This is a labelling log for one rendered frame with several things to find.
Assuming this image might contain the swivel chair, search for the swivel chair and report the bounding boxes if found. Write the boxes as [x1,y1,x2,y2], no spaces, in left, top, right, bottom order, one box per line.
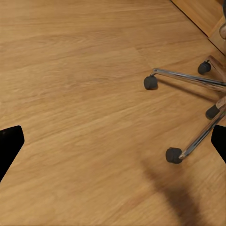
[144,0,226,163]

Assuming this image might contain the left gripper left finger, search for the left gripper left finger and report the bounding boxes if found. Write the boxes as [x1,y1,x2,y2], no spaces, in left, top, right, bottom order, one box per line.
[0,125,24,181]

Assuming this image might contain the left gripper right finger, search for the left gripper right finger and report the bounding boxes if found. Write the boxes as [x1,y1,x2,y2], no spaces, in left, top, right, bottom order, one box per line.
[211,125,226,163]

